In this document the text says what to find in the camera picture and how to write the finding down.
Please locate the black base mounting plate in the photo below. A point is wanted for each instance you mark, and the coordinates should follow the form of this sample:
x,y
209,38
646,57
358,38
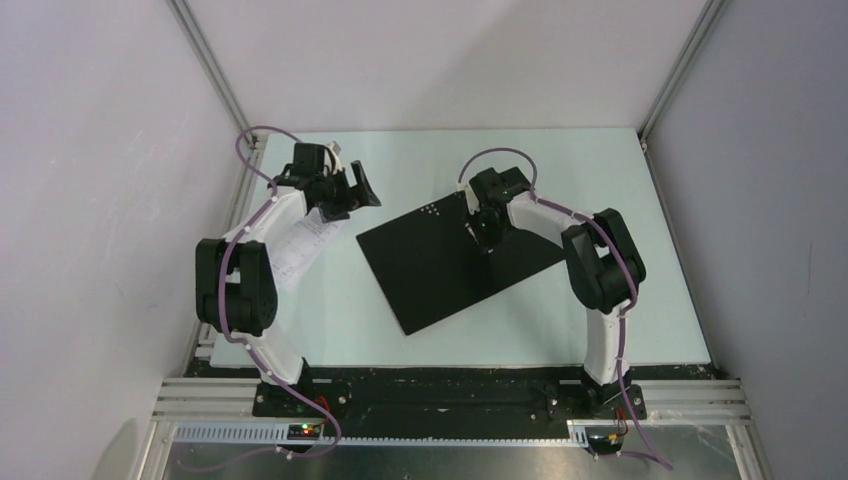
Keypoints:
x,y
450,397

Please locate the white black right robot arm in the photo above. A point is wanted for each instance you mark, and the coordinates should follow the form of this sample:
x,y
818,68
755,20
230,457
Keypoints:
x,y
603,263

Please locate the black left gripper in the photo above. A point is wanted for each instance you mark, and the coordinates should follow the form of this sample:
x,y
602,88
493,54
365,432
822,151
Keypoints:
x,y
359,195

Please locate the red and black folder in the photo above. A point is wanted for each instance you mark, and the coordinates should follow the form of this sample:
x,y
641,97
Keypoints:
x,y
429,267

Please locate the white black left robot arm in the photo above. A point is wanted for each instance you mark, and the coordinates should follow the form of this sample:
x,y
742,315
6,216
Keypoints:
x,y
236,282

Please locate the right aluminium corner post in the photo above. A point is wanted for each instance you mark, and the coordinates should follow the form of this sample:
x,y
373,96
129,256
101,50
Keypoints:
x,y
705,24

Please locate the aluminium front frame rail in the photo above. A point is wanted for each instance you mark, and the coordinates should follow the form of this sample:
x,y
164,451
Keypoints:
x,y
229,429

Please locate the white printed paper files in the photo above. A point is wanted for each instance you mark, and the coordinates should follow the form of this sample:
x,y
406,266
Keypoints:
x,y
300,245

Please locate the right controller board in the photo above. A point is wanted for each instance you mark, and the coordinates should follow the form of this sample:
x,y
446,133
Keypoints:
x,y
604,445

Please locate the left aluminium corner post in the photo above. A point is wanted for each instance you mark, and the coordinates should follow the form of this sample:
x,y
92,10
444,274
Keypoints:
x,y
204,53

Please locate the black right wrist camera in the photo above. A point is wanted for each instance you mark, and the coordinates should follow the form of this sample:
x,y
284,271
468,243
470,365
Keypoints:
x,y
490,185

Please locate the aluminium corner post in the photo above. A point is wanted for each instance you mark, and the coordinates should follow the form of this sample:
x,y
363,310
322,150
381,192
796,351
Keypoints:
x,y
705,24
204,53

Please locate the left controller board with leds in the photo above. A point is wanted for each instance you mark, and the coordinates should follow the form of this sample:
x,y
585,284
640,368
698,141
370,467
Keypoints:
x,y
304,431

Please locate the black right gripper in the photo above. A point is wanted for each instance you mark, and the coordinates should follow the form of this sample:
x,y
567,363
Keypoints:
x,y
487,243

